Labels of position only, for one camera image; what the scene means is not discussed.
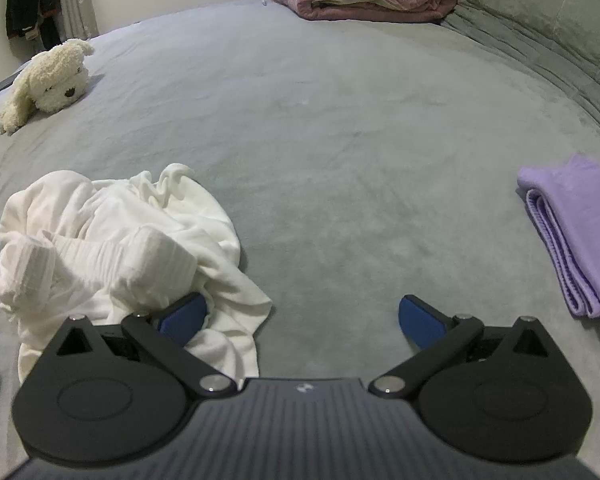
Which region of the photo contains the dark blue flat object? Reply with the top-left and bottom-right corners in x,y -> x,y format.
0,71 -> 23,98

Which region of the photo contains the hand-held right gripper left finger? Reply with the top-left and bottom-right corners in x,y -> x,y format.
40,291 -> 241,401

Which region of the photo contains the purple folded garment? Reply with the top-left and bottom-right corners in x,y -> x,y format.
516,154 -> 600,331

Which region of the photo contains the white garment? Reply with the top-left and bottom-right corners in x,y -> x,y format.
0,162 -> 273,393

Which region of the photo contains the white plush dog toy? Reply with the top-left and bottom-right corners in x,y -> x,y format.
0,38 -> 96,135

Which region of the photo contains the grey quilted blanket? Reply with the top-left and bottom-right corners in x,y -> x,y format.
440,0 -> 600,151

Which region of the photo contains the dark hanging jacket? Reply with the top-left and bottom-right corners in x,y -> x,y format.
5,0 -> 62,51

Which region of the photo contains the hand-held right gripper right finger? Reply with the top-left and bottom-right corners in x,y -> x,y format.
369,294 -> 556,401

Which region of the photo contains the beige curtain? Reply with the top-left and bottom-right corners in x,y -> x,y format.
55,0 -> 101,41

